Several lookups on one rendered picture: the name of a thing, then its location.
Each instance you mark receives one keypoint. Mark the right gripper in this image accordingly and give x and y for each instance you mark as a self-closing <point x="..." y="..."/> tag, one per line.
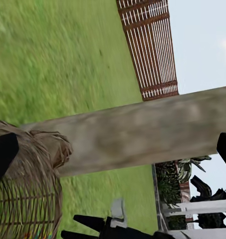
<point x="106" y="231"/>

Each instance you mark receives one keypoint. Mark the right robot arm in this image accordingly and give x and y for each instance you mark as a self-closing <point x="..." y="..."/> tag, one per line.
<point x="115" y="227"/>

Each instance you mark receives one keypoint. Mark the wicker basket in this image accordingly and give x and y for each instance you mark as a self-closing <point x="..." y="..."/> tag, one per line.
<point x="33" y="177"/>

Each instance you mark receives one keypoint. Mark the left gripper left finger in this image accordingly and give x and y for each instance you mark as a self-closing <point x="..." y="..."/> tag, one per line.
<point x="9" y="147"/>

